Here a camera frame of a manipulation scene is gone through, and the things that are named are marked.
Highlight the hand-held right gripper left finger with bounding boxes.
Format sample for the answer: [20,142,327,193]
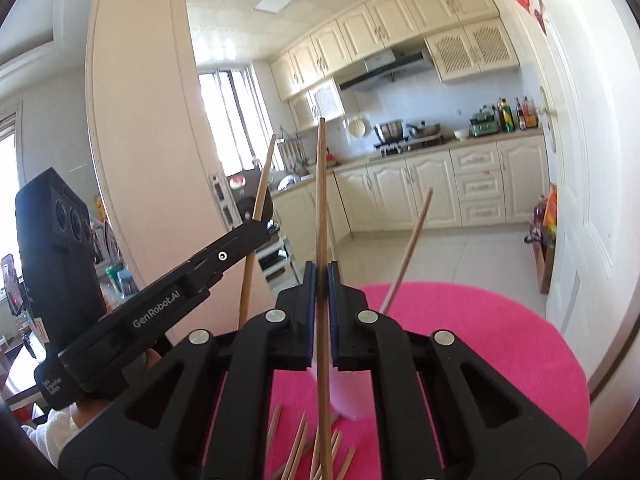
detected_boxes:
[59,260,319,480]

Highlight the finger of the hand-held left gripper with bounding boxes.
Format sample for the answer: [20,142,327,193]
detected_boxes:
[186,217,277,295]

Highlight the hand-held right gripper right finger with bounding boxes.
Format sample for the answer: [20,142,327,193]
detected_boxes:
[327,260,588,480]

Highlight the pink cup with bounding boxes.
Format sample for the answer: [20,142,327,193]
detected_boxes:
[309,355,375,420]

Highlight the person's left hand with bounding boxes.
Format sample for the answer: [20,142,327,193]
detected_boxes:
[70,349,163,429]

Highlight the metal door strike plate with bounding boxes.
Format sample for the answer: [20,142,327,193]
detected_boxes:
[209,175,236,234]

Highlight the white step stool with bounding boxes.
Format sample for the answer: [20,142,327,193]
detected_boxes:
[257,232,304,294]

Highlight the phone on stand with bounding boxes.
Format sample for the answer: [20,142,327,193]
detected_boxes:
[0,252,26,319]

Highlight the clear plastic bottle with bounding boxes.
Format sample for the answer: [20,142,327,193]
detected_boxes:
[100,265,139,311]

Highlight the living room window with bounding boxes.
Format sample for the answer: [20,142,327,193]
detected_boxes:
[0,109,24,222]

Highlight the hanging utensil rack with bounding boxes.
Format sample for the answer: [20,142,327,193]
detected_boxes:
[277,127,306,174]

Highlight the dark wooden table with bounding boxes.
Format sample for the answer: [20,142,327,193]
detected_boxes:
[0,340,47,417]

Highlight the kitchen window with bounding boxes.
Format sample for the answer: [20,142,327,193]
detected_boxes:
[197,67,274,177]

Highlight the pink round table mat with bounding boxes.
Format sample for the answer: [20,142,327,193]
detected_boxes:
[200,281,592,480]

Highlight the cream lower cabinets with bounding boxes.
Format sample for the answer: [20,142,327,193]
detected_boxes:
[271,132,551,242]

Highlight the narrow cream lattice cabinet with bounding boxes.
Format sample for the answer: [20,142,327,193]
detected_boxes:
[288,77,346,131]

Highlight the gas stove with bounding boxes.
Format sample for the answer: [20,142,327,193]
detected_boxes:
[373,136,449,156]

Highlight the steel pot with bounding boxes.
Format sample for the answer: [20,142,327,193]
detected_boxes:
[373,118,405,144]

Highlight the dark wok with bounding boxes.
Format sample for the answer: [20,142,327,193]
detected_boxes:
[405,121,444,140]

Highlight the bag of groceries by door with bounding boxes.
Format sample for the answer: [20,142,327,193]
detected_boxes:
[532,239,557,296]

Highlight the orange bag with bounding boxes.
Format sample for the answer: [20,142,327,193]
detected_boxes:
[543,183,559,241]

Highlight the green kitchen appliance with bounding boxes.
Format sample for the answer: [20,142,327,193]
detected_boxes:
[468,105,501,137]

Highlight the steel range hood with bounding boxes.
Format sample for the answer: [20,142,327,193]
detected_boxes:
[333,47,435,92]

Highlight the cream upper cabinet row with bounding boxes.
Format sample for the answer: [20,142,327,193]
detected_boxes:
[270,0,501,102]

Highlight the wide cream lattice cabinet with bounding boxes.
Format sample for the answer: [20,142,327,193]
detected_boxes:
[424,17,521,84]

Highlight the white door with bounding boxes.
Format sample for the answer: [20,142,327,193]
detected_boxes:
[470,0,640,397]

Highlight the door handle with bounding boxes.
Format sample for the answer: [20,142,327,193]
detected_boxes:
[538,85,559,154]

